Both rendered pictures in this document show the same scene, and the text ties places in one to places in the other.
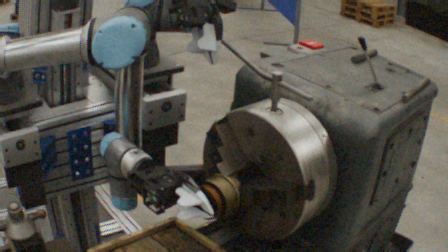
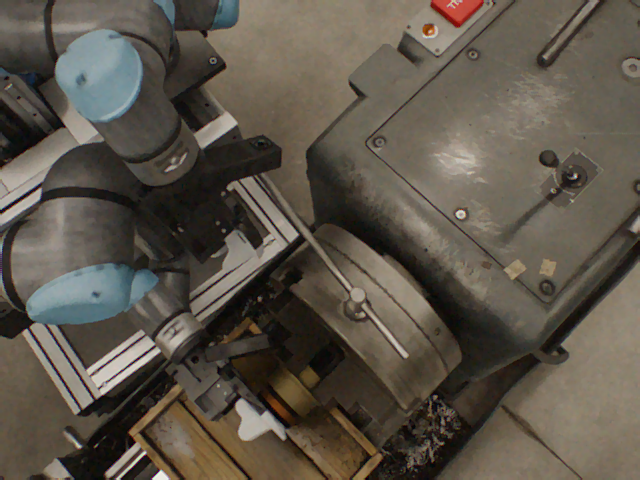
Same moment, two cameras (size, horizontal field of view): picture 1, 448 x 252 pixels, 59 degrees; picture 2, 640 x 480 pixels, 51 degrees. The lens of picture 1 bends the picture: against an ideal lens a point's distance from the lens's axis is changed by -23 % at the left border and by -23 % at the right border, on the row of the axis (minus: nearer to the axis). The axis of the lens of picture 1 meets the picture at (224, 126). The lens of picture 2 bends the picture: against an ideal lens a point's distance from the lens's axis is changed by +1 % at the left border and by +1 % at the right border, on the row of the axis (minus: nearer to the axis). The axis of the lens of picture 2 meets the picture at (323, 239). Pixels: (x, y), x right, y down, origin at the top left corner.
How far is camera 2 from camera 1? 0.94 m
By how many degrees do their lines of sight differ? 47
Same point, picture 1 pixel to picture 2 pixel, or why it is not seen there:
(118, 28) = (68, 307)
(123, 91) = not seen: hidden behind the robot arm
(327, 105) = (450, 271)
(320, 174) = (430, 383)
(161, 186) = (214, 413)
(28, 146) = not seen: outside the picture
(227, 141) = (296, 325)
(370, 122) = (525, 329)
